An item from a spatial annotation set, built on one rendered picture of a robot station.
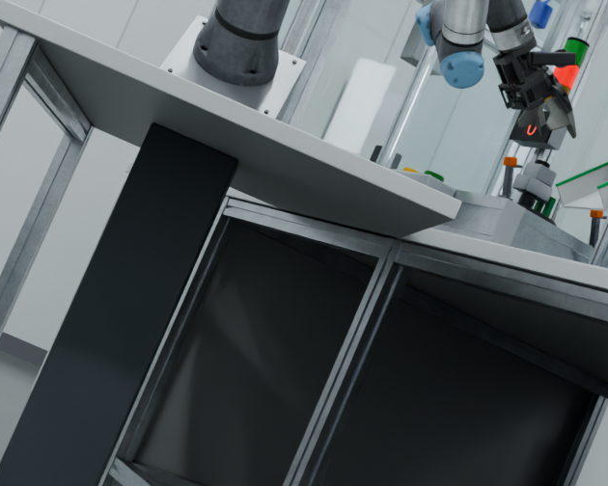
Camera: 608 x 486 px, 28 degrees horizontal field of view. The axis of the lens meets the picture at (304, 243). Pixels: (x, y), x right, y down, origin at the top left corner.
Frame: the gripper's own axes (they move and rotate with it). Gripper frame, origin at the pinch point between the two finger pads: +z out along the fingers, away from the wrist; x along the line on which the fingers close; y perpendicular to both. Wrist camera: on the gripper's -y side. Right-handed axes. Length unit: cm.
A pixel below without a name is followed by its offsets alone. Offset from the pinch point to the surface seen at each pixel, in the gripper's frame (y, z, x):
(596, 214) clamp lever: -0.6, 19.7, 0.8
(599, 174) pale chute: 10.8, 1.3, 21.2
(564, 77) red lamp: -18.5, -1.2, -17.1
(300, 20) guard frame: 0, -26, -81
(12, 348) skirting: 65, 104, -363
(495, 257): 42, -3, 30
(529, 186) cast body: 12.7, 4.9, 2.1
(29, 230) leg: 88, -23, -59
